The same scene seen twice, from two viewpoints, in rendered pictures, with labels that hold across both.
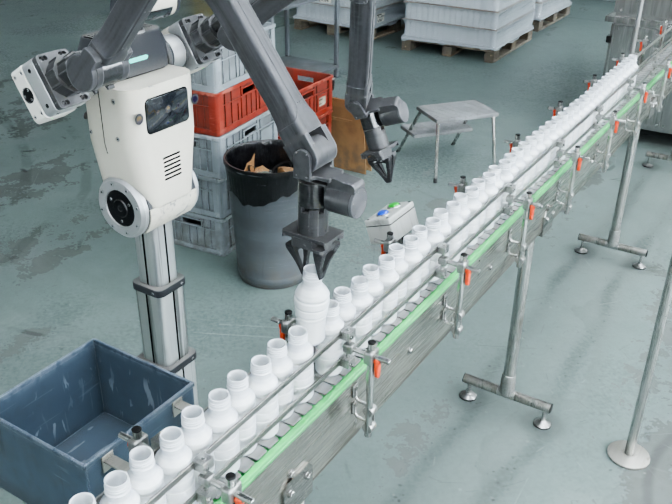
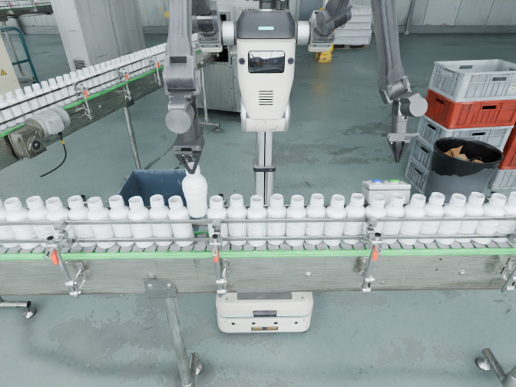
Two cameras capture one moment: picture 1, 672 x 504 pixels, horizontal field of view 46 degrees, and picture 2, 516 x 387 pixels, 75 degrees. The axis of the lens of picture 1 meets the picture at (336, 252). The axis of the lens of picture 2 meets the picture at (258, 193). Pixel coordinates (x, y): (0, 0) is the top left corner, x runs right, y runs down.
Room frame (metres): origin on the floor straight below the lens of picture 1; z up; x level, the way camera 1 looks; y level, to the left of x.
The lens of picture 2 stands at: (1.05, -0.74, 1.71)
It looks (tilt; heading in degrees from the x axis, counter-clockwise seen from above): 33 degrees down; 57
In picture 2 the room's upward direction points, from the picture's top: straight up
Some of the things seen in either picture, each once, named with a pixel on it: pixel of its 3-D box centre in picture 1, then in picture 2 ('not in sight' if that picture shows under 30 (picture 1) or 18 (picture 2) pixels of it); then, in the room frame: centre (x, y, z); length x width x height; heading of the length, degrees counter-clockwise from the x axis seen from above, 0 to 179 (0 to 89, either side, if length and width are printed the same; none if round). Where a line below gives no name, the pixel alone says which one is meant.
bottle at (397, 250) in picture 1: (394, 277); (315, 219); (1.64, -0.14, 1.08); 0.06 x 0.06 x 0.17
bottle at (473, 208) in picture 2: (475, 207); (468, 217); (2.05, -0.39, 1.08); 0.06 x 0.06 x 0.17
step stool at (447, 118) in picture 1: (446, 133); not in sight; (5.13, -0.73, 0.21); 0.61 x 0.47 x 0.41; 21
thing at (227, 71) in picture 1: (213, 52); (478, 79); (4.07, 0.64, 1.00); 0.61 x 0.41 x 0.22; 155
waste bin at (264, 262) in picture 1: (272, 216); (454, 186); (3.56, 0.32, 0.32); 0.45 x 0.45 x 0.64
